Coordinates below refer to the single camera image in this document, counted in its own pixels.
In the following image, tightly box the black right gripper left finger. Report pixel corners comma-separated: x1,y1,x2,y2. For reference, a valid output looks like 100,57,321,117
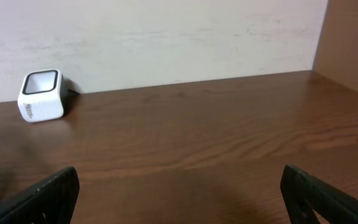
0,166,80,224

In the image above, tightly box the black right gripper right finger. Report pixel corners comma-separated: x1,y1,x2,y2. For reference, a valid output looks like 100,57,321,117
280,165,358,224

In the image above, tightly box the white barcode scanner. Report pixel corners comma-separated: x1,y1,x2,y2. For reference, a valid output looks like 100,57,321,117
17,69,68,123

